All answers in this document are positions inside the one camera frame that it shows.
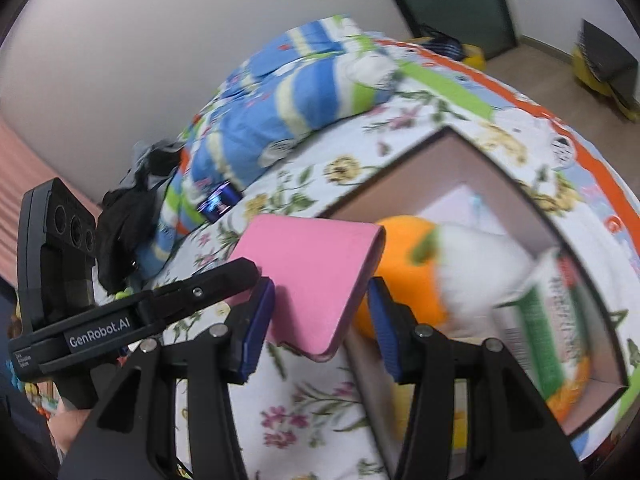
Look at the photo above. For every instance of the dark green door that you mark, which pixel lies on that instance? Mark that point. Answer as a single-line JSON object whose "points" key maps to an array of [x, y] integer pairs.
{"points": [[450, 0]]}

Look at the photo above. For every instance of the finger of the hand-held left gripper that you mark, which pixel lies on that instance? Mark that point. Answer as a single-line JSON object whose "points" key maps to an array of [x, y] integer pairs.
{"points": [[200, 290]]}

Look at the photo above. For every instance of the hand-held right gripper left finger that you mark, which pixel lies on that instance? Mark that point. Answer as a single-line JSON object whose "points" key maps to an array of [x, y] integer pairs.
{"points": [[256, 327]]}

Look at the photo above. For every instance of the cardboard box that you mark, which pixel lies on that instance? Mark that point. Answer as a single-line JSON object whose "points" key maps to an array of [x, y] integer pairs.
{"points": [[465, 170]]}

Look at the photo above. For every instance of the small dark blue packet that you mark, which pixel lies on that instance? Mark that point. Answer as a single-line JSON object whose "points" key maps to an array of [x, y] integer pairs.
{"points": [[218, 203]]}

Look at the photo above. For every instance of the pink leather case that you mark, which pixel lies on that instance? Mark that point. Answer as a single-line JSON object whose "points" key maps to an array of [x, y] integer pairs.
{"points": [[310, 270]]}

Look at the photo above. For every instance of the cartoon blanket with orange border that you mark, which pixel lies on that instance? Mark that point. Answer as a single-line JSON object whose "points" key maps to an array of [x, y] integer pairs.
{"points": [[575, 130]]}

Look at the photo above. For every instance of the green and white packet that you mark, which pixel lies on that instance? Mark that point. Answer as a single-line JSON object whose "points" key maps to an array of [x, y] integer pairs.
{"points": [[545, 330]]}

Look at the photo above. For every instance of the orange plush toy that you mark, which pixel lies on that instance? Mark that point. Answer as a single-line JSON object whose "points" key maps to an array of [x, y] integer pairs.
{"points": [[400, 252]]}

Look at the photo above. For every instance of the floral bedsheet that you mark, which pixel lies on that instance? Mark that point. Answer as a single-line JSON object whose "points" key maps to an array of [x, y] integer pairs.
{"points": [[310, 410]]}

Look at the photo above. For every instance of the black clothing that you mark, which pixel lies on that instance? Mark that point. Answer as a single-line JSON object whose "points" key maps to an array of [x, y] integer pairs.
{"points": [[122, 230]]}

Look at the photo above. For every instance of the blue striped folded quilt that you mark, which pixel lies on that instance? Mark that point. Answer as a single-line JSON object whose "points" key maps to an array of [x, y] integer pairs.
{"points": [[300, 95]]}

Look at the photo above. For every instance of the white plush toy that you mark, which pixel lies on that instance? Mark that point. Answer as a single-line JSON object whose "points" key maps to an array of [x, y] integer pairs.
{"points": [[480, 265]]}

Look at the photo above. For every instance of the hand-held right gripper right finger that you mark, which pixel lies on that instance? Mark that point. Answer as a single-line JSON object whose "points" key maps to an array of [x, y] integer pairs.
{"points": [[387, 330]]}

